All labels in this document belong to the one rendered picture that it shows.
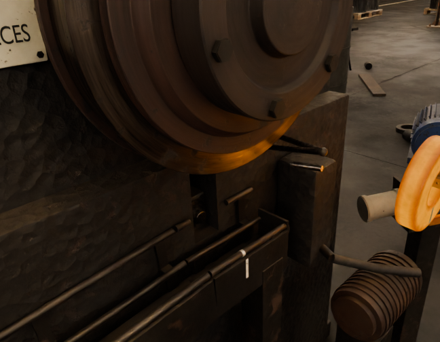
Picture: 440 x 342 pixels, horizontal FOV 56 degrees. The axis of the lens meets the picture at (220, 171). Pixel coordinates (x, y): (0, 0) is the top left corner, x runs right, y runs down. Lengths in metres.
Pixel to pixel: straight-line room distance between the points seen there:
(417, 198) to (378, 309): 0.34
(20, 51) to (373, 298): 0.78
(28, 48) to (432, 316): 1.55
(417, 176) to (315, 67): 0.23
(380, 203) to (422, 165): 0.29
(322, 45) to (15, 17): 0.39
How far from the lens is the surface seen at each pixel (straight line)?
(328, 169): 0.84
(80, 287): 0.65
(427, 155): 0.68
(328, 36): 0.60
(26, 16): 0.57
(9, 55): 0.56
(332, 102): 1.00
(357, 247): 2.00
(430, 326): 1.71
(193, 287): 0.67
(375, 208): 0.95
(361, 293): 0.95
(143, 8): 0.44
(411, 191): 0.67
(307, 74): 0.57
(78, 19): 0.44
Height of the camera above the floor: 1.15
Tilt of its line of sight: 26 degrees down
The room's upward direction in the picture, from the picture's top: 3 degrees counter-clockwise
